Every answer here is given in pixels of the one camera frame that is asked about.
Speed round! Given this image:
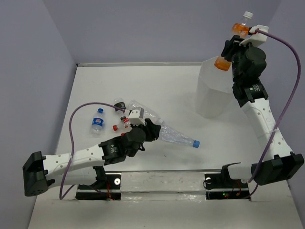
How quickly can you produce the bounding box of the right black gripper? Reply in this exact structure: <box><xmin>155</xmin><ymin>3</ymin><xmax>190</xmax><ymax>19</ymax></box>
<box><xmin>220</xmin><ymin>35</ymin><xmax>257</xmax><ymax>83</ymax></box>

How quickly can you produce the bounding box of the crushed blue cap bottle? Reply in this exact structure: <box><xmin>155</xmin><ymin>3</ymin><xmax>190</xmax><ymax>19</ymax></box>
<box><xmin>159</xmin><ymin>125</ymin><xmax>200</xmax><ymax>148</ymax></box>

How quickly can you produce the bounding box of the orange juice bottle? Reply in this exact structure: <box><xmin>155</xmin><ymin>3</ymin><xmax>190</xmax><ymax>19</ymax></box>
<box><xmin>214</xmin><ymin>10</ymin><xmax>254</xmax><ymax>72</ymax></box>

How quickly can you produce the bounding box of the small red cap bottle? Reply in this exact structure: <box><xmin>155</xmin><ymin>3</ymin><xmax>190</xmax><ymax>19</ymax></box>
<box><xmin>112</xmin><ymin>116</ymin><xmax>131</xmax><ymax>132</ymax></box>

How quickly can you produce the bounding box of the clear capless bottle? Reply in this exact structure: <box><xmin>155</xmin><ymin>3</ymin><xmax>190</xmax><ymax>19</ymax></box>
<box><xmin>128</xmin><ymin>100</ymin><xmax>164</xmax><ymax>125</ymax></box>

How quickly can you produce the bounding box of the black label clear bottle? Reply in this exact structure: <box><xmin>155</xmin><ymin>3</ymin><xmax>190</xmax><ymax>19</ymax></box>
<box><xmin>113</xmin><ymin>97</ymin><xmax>126</xmax><ymax>115</ymax></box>

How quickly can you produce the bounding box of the blue pepsi label bottle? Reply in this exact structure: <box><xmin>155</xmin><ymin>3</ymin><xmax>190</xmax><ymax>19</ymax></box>
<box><xmin>90</xmin><ymin>108</ymin><xmax>104</xmax><ymax>137</ymax></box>

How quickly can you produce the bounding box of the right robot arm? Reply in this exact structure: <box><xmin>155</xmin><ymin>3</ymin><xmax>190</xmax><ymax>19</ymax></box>
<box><xmin>219</xmin><ymin>35</ymin><xmax>304</xmax><ymax>187</ymax></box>

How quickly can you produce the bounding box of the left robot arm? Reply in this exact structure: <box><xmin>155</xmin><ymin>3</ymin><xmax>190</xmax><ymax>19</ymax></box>
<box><xmin>22</xmin><ymin>118</ymin><xmax>161</xmax><ymax>197</ymax></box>

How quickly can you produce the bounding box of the white plastic bin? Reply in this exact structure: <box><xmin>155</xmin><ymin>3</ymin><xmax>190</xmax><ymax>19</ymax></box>
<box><xmin>195</xmin><ymin>57</ymin><xmax>233</xmax><ymax>118</ymax></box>

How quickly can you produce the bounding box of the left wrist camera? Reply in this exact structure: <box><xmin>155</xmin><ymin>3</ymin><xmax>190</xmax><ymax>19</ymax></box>
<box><xmin>128</xmin><ymin>107</ymin><xmax>145</xmax><ymax>125</ymax></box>

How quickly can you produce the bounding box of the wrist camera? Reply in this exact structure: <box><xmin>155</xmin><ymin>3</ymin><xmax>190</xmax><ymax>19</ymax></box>
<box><xmin>128</xmin><ymin>107</ymin><xmax>145</xmax><ymax>125</ymax></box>
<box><xmin>239</xmin><ymin>25</ymin><xmax>269</xmax><ymax>47</ymax></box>

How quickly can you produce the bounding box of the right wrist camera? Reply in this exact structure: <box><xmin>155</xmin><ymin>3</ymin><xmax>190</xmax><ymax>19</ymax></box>
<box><xmin>239</xmin><ymin>25</ymin><xmax>269</xmax><ymax>47</ymax></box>

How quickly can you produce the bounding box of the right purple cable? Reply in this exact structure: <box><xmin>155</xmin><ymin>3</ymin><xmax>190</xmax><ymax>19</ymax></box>
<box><xmin>247</xmin><ymin>28</ymin><xmax>300</xmax><ymax>199</ymax></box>

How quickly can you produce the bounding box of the purple cable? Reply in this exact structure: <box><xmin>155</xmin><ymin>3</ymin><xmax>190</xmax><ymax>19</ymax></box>
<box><xmin>59</xmin><ymin>102</ymin><xmax>127</xmax><ymax>200</ymax></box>
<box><xmin>247</xmin><ymin>28</ymin><xmax>300</xmax><ymax>199</ymax></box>

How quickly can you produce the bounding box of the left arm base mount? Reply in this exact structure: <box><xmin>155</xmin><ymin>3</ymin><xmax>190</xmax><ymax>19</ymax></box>
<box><xmin>75</xmin><ymin>173</ymin><xmax>122</xmax><ymax>201</ymax></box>

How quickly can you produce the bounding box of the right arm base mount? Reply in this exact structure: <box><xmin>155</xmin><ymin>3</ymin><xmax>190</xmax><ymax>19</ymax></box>
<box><xmin>203</xmin><ymin>163</ymin><xmax>250</xmax><ymax>200</ymax></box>

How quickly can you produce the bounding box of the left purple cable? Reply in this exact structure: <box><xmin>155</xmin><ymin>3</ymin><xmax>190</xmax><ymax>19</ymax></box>
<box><xmin>59</xmin><ymin>102</ymin><xmax>127</xmax><ymax>200</ymax></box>

